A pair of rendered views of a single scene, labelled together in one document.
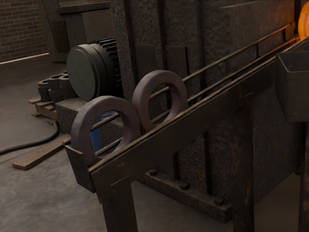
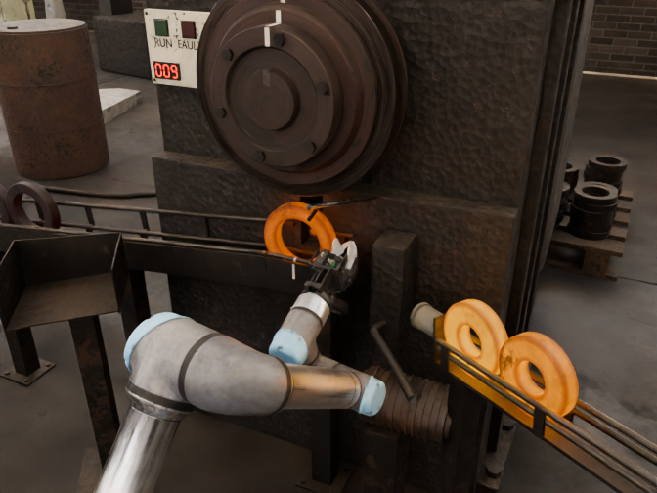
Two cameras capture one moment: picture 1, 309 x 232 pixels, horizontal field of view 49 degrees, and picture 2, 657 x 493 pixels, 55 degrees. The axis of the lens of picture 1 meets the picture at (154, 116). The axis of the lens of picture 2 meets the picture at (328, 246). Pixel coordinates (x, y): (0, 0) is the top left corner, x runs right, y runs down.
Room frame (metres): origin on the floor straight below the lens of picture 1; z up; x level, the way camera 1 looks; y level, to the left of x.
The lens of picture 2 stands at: (0.96, -1.97, 1.43)
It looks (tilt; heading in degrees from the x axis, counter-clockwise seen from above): 27 degrees down; 65
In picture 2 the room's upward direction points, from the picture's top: straight up
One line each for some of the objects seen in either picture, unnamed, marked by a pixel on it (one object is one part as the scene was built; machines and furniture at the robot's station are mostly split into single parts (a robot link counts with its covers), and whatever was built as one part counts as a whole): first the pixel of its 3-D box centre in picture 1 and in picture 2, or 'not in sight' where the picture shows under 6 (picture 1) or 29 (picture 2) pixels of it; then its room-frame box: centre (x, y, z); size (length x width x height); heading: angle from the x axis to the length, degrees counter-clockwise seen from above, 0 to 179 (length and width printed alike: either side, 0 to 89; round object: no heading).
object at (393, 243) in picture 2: not in sight; (393, 283); (1.64, -0.88, 0.68); 0.11 x 0.08 x 0.24; 41
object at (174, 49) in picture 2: not in sight; (193, 50); (1.34, -0.38, 1.15); 0.26 x 0.02 x 0.18; 131
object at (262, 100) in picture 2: not in sight; (274, 98); (1.40, -0.77, 1.11); 0.28 x 0.06 x 0.28; 131
